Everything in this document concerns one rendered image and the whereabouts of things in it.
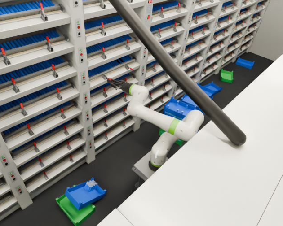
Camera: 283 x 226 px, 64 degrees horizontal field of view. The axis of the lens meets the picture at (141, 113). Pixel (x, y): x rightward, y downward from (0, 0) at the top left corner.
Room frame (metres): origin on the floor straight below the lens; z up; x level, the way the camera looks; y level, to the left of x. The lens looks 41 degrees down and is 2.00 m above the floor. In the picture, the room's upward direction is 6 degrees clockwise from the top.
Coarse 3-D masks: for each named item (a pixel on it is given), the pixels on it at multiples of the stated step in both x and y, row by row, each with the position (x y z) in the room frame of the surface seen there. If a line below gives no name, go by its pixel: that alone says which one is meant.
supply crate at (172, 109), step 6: (168, 102) 2.05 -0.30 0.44; (174, 102) 2.11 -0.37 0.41; (180, 102) 2.07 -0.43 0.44; (168, 108) 1.93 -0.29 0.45; (174, 108) 2.01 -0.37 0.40; (180, 108) 2.02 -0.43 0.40; (192, 108) 2.01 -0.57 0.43; (174, 114) 1.89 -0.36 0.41; (180, 114) 1.86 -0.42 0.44; (186, 114) 1.92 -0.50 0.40
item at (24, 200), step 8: (0, 136) 0.94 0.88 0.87; (0, 144) 0.92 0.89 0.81; (0, 152) 0.91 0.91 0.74; (8, 152) 0.94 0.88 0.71; (0, 168) 0.87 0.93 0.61; (8, 168) 0.91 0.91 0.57; (16, 168) 0.94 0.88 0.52; (8, 176) 0.89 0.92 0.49; (16, 176) 0.92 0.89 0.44; (16, 184) 0.90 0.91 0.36; (24, 184) 0.94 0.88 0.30; (16, 192) 0.89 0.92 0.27; (24, 192) 0.92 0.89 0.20; (24, 200) 0.90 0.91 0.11; (24, 208) 0.88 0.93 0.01
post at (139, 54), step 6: (144, 6) 1.97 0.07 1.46; (138, 12) 2.01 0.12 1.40; (144, 12) 1.97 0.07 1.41; (150, 24) 2.04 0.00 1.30; (138, 54) 1.98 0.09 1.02; (144, 60) 2.01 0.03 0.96; (138, 72) 1.97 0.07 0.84; (144, 72) 2.02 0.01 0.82; (144, 78) 2.03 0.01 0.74; (138, 84) 1.96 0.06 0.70; (138, 120) 2.01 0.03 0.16; (132, 126) 1.99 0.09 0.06; (138, 126) 2.02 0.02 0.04
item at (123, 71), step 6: (132, 54) 2.03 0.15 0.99; (138, 60) 1.98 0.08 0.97; (132, 66) 1.90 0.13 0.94; (138, 66) 1.95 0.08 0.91; (114, 72) 1.75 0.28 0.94; (120, 72) 1.77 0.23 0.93; (126, 72) 1.83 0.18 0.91; (102, 78) 1.63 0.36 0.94; (114, 78) 1.71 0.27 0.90; (90, 84) 1.53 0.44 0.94; (96, 84) 1.55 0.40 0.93; (102, 84) 1.61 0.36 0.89; (90, 90) 1.51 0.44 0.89
